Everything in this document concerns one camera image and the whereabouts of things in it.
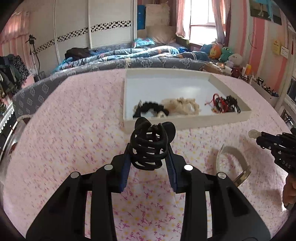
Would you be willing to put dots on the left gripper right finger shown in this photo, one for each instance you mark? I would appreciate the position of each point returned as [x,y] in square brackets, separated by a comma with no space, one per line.
[215,209]

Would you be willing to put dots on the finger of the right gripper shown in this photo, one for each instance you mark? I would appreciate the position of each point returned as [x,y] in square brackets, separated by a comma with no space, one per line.
[268,141]

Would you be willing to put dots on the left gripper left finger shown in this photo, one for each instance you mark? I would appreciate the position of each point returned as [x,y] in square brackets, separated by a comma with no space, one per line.
[63,216]

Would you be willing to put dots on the white band gold watch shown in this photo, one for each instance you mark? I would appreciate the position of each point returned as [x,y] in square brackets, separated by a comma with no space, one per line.
[232,163]

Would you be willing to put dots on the cream fluffy scrunchie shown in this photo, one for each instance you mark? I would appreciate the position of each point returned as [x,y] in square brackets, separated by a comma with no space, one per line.
[181,106]

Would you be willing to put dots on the black hair claw clip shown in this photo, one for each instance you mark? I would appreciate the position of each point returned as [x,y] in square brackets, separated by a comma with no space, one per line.
[149,144]

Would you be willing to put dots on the black fuzzy scrunchie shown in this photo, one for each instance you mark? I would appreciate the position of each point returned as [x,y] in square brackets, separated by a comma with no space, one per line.
[158,110]

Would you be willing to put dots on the person right hand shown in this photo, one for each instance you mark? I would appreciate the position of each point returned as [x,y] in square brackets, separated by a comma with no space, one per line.
[289,190]

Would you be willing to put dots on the white desk organizer box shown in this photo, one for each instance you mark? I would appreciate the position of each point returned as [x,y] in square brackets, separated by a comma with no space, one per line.
[266,92]

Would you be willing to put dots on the orange bottle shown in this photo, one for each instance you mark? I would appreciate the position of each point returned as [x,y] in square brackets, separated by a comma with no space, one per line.
[247,69]

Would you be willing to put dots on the dark red round jar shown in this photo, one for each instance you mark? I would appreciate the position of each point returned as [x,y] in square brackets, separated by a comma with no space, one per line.
[236,72]

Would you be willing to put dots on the white plush toy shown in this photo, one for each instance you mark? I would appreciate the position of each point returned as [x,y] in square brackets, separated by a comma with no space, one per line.
[236,59]

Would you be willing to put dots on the white shallow tray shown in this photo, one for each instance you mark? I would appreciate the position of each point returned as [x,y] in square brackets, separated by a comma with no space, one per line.
[219,104]

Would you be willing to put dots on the pink floral table cloth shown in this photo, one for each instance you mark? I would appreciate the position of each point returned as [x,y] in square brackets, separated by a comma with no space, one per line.
[79,128]

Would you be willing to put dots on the green plush toy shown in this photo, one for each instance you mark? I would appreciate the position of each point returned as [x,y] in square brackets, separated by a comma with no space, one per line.
[226,52]

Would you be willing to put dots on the orange plush toy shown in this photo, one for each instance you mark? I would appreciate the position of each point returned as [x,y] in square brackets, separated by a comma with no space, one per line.
[215,52]

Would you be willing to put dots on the blue plush toy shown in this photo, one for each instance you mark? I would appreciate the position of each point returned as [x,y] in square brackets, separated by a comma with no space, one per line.
[206,48]

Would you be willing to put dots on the pink window curtain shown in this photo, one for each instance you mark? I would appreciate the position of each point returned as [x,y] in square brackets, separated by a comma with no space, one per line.
[202,22]

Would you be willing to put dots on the beige pillow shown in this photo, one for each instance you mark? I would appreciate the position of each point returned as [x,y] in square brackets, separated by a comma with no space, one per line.
[162,34]

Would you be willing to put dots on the blue patterned quilt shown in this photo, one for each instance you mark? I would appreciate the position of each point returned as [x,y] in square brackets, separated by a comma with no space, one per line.
[139,50]

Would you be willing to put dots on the clothes rack with clothes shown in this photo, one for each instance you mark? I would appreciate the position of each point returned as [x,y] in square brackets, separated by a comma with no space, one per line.
[14,74]

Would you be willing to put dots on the black tripod stand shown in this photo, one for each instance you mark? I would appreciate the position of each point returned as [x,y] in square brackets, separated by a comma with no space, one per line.
[39,75]

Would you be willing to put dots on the black bag on bed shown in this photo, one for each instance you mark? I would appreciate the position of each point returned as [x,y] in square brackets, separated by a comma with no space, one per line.
[77,53]

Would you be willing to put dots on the pink left curtain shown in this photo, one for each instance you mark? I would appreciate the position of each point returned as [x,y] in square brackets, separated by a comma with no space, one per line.
[17,25]

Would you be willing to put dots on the white sliding wardrobe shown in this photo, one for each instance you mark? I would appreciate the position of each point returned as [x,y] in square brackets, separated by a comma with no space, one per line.
[61,25]

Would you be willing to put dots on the white wall socket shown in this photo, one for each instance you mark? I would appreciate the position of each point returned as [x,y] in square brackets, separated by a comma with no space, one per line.
[284,52]

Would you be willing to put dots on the yellow wall box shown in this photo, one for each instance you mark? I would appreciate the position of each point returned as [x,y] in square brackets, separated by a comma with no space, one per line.
[276,47]

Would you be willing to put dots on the wall poster green blue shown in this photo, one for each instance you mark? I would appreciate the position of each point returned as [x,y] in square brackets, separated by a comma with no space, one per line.
[265,9]

